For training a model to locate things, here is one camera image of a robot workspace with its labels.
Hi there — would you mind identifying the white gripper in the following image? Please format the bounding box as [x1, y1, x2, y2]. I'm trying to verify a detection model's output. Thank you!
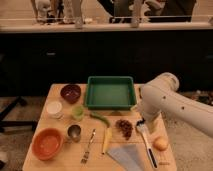
[142, 112, 159, 133]

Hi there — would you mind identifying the yellow banana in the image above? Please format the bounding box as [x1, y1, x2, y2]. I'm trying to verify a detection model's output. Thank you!
[102, 127, 112, 155]

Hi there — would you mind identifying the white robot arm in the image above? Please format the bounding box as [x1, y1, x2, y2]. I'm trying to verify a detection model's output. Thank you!
[138, 72, 213, 137]

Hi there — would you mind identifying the green plastic cup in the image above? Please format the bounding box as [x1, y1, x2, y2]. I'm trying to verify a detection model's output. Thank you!
[71, 105, 84, 121]

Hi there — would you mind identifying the metal cup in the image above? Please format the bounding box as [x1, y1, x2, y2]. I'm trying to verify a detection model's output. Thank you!
[67, 125, 81, 142]

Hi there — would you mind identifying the white plastic cup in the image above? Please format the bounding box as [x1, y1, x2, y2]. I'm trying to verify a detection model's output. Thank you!
[46, 101, 62, 119]

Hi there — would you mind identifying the yellow onion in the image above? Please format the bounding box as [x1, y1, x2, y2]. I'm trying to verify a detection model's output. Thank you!
[153, 136, 168, 151]

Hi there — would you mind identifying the bunch of dark grapes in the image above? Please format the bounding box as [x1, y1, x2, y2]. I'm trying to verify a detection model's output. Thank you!
[115, 119, 133, 140]

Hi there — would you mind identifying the grey blue cloth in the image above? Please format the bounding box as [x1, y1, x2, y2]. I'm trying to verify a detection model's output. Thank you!
[107, 145, 145, 171]

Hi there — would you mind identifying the green chili pepper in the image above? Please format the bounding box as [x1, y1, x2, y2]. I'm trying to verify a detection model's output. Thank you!
[90, 112, 111, 127]

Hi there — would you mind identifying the green plastic tray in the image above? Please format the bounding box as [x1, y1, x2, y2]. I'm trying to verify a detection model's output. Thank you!
[84, 76, 137, 110]

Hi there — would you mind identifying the silver fork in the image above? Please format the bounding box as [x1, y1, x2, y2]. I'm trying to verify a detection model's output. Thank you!
[81, 129, 96, 164]

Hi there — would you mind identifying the dark red bowl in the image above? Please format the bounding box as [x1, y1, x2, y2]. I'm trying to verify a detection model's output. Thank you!
[60, 84, 81, 104]

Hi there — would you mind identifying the orange bowl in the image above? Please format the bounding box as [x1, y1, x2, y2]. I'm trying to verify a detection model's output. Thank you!
[32, 128, 64, 161]

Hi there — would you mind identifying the black office chair base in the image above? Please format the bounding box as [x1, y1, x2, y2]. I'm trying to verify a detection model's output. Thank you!
[0, 96, 37, 133]

